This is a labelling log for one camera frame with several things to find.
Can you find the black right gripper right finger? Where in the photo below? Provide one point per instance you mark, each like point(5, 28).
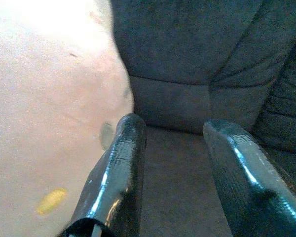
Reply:
point(249, 185)

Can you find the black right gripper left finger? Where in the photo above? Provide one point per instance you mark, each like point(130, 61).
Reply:
point(118, 172)

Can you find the pink cat face pillow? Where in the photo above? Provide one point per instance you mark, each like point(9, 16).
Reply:
point(51, 98)

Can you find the dark grey fabric sofa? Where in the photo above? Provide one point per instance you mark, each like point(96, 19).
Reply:
point(187, 49)

